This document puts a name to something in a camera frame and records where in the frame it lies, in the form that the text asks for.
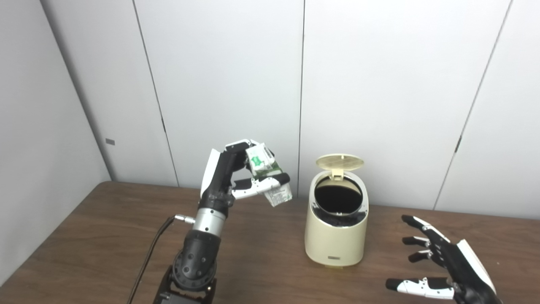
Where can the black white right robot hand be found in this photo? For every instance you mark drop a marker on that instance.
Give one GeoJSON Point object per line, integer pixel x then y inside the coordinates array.
{"type": "Point", "coordinates": [460, 266]}

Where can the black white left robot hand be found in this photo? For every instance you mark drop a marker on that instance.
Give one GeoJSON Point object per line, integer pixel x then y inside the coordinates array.
{"type": "Point", "coordinates": [221, 177]}

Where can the white green milk carton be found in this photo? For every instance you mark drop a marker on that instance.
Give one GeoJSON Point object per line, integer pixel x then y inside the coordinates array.
{"type": "Point", "coordinates": [260, 158]}

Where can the round cream bin lid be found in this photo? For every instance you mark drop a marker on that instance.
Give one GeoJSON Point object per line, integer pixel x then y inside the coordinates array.
{"type": "Point", "coordinates": [339, 161]}

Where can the cream-colored desktop bin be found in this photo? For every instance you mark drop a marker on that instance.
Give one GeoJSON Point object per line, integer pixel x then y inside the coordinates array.
{"type": "Point", "coordinates": [335, 238]}

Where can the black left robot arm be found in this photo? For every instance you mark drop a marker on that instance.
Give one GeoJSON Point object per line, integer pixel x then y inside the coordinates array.
{"type": "Point", "coordinates": [198, 257]}

